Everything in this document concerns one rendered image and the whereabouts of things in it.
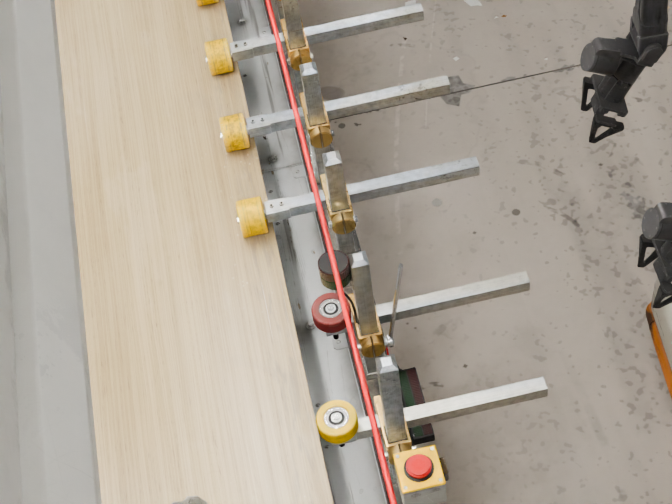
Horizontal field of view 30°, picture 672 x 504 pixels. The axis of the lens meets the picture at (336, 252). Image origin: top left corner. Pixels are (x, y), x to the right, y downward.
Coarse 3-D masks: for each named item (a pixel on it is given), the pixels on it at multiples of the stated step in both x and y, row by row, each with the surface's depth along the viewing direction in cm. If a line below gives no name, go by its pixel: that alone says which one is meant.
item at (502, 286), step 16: (464, 288) 260; (480, 288) 260; (496, 288) 259; (512, 288) 260; (528, 288) 261; (384, 304) 260; (400, 304) 259; (416, 304) 259; (432, 304) 259; (448, 304) 260; (464, 304) 261; (352, 320) 258; (384, 320) 260
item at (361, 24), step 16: (368, 16) 297; (384, 16) 296; (400, 16) 296; (416, 16) 297; (320, 32) 295; (336, 32) 296; (352, 32) 297; (240, 48) 295; (256, 48) 295; (272, 48) 296
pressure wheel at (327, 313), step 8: (320, 296) 257; (328, 296) 257; (336, 296) 256; (320, 304) 256; (328, 304) 256; (336, 304) 256; (312, 312) 255; (320, 312) 255; (328, 312) 255; (336, 312) 254; (320, 320) 253; (328, 320) 253; (336, 320) 253; (344, 320) 253; (320, 328) 255; (328, 328) 254; (336, 328) 254; (344, 328) 255; (336, 336) 262
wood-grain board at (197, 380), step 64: (64, 0) 320; (128, 0) 318; (192, 0) 316; (64, 64) 306; (128, 64) 304; (192, 64) 302; (128, 128) 291; (192, 128) 289; (128, 192) 280; (192, 192) 278; (256, 192) 276; (128, 256) 269; (192, 256) 267; (256, 256) 265; (128, 320) 259; (192, 320) 257; (256, 320) 256; (128, 384) 250; (192, 384) 248; (256, 384) 247; (128, 448) 241; (192, 448) 240; (256, 448) 238; (320, 448) 237
